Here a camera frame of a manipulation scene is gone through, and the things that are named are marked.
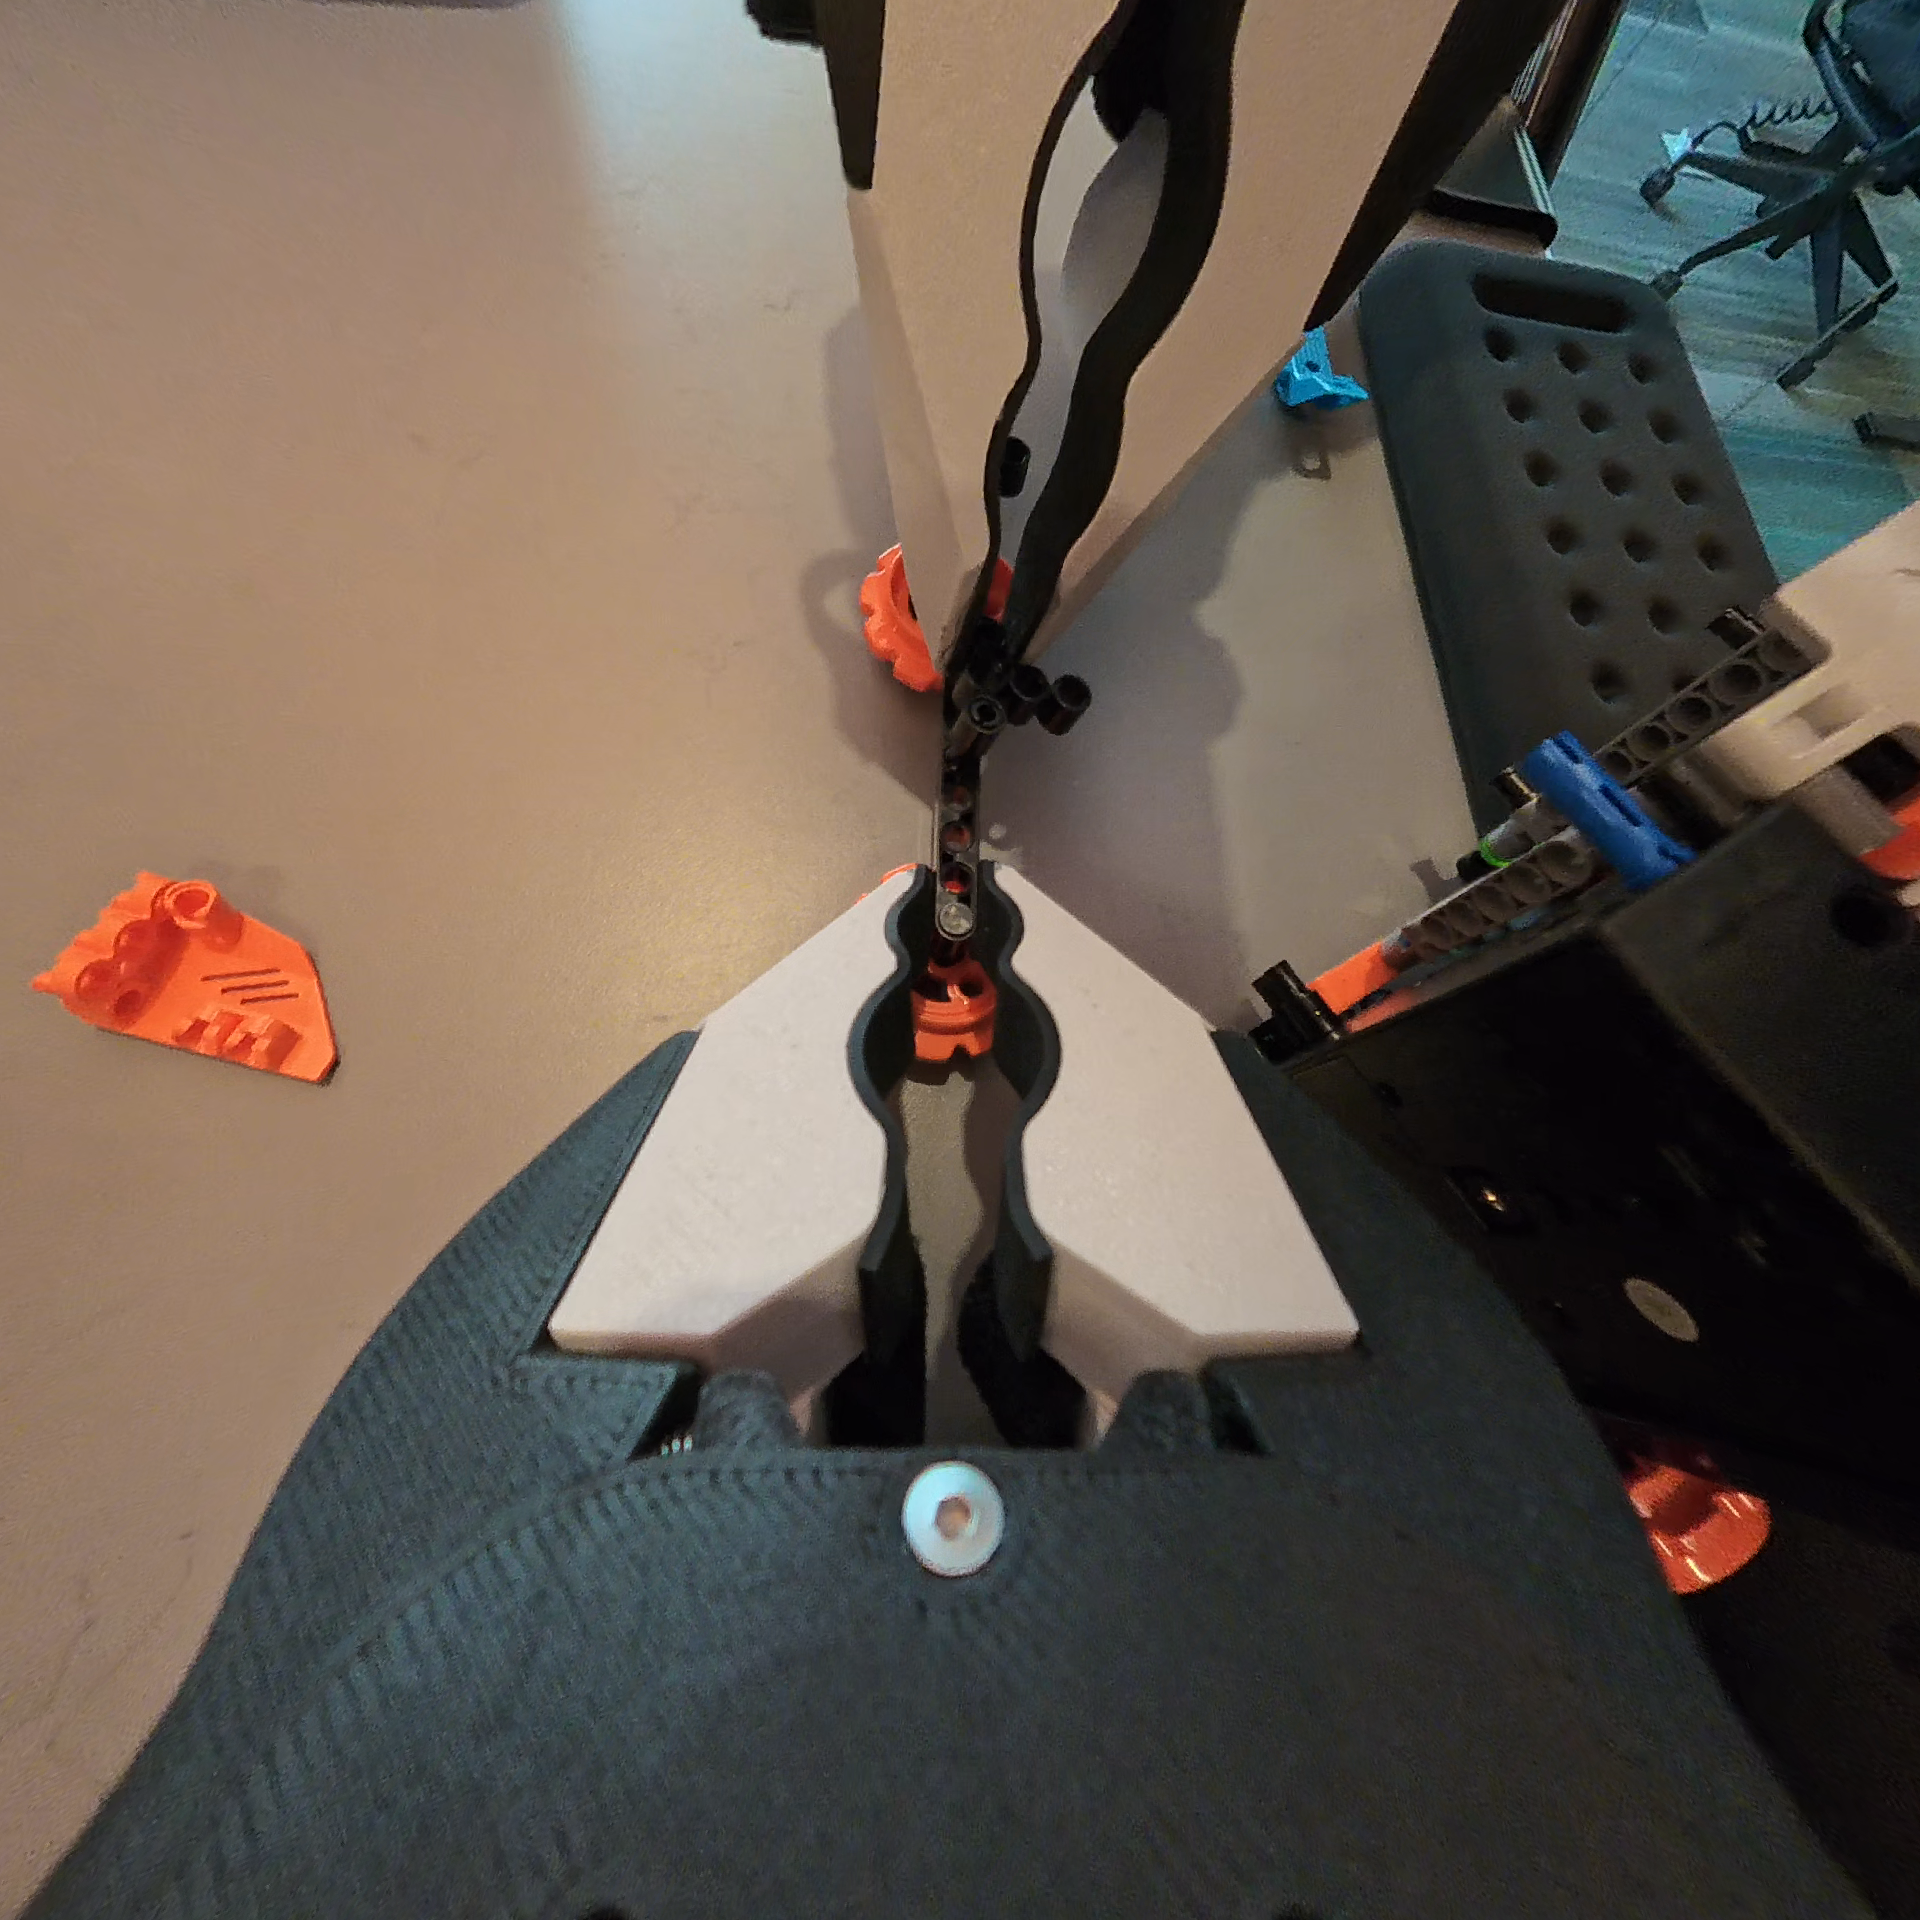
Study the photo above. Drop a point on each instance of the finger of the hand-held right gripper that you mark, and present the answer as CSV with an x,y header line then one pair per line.
x,y
931,239
1291,180

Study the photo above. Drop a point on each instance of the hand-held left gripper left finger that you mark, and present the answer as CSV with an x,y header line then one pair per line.
x,y
721,1199

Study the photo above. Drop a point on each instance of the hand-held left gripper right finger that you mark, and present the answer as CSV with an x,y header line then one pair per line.
x,y
1187,1199

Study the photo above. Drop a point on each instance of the black perforated beam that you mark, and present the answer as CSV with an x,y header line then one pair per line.
x,y
956,869

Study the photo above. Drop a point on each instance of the building kit robot model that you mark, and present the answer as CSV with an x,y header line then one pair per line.
x,y
1681,1140

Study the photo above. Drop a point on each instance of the black oval object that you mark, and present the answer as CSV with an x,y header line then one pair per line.
x,y
1494,180

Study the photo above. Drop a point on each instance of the blue plastic pin tool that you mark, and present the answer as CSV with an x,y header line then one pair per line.
x,y
1314,381

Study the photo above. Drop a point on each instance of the black office chair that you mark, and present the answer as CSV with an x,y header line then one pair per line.
x,y
1822,180

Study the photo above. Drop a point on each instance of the dark perforated tray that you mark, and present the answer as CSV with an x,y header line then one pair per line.
x,y
1593,482

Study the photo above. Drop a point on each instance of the orange panel piece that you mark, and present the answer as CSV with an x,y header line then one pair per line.
x,y
197,978

